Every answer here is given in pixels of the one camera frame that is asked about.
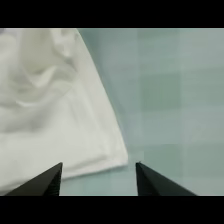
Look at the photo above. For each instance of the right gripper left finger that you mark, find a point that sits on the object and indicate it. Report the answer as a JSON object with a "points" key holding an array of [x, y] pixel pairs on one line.
{"points": [[46, 183]]}

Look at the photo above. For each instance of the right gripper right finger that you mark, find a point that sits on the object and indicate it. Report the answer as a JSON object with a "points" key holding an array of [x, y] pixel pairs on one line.
{"points": [[153, 183]]}

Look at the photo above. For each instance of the white garment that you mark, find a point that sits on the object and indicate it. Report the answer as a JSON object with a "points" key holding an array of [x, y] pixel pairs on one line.
{"points": [[50, 110]]}

